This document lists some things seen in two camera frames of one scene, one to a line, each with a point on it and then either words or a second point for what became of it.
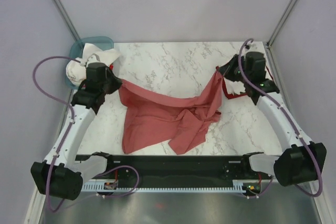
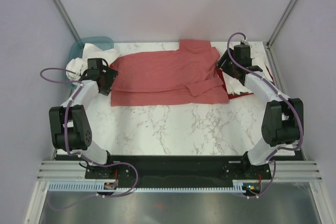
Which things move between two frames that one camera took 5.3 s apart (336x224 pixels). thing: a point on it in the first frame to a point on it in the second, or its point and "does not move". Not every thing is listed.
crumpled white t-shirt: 76,70 does not move
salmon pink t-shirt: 145,112 to 188,76
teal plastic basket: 104,43 does not move
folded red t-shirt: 231,96 does not move
